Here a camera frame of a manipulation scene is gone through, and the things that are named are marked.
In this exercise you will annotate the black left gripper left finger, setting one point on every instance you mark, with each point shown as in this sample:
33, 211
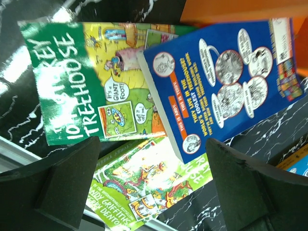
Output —
49, 194

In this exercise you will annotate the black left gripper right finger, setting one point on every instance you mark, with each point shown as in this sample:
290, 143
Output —
256, 196

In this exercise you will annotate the lime 65-storey treehouse book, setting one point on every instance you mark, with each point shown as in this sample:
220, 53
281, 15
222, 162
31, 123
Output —
139, 180

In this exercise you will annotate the green 104-storey treehouse book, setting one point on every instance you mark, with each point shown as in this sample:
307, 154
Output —
89, 80

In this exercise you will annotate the blue 91-storey treehouse book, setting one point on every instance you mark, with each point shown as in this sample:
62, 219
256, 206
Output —
220, 80

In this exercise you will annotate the bright blue paperback book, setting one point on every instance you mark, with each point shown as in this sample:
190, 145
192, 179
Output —
296, 163

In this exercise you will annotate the black marble-pattern mat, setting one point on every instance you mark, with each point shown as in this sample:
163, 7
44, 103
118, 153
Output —
271, 140

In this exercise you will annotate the orange two-compartment shelf box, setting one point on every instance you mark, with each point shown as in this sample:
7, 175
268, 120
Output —
211, 11

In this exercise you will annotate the aluminium mounting rail frame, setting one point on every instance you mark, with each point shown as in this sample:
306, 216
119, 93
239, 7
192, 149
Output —
13, 156

